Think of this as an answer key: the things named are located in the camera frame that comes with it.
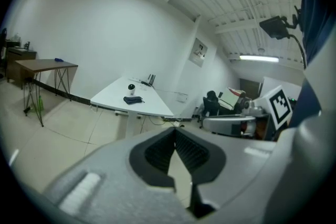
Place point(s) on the long ceiling light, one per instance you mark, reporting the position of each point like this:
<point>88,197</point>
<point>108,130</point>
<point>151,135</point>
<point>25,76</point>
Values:
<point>258,58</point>

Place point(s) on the white floor socket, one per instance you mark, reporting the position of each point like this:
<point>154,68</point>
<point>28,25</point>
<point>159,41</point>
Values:
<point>176,123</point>

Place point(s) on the white board panel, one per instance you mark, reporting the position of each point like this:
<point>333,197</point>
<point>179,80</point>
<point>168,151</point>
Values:
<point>273,84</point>

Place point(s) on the small blue object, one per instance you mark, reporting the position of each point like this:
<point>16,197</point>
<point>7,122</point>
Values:
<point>58,59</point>

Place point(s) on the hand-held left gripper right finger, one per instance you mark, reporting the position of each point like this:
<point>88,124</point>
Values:
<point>231,173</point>

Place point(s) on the black router with antennas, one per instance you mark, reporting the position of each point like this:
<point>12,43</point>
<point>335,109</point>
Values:
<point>150,81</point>

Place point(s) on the black office chair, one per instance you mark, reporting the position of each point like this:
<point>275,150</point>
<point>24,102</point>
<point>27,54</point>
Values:
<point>210,106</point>

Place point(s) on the dark wooden cabinet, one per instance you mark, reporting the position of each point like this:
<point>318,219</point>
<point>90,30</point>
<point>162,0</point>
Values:
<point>15,60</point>

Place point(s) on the stack of cardboard boxes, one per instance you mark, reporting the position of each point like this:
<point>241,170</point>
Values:
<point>229,98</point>

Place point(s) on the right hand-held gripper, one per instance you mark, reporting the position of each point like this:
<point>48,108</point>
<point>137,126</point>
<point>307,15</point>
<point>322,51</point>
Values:
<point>225,124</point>

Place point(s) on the black chest-mounted device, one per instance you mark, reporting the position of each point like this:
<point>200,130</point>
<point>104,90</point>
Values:
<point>274,26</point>

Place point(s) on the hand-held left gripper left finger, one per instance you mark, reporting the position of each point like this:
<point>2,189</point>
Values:
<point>105,191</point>

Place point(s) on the white desk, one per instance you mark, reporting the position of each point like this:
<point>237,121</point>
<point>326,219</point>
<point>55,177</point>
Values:
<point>113,94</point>

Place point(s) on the brown door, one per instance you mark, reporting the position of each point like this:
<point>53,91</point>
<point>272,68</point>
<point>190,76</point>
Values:
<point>249,87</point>

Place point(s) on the grey wall poster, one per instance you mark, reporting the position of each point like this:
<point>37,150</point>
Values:
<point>197,53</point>

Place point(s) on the green bottle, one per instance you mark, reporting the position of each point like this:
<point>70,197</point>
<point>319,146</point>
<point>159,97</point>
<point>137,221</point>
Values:
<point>40,104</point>

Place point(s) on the small round white device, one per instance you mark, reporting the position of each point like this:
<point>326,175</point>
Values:
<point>132,89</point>

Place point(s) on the dark blue cloth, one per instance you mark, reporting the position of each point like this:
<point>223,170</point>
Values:
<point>132,100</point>

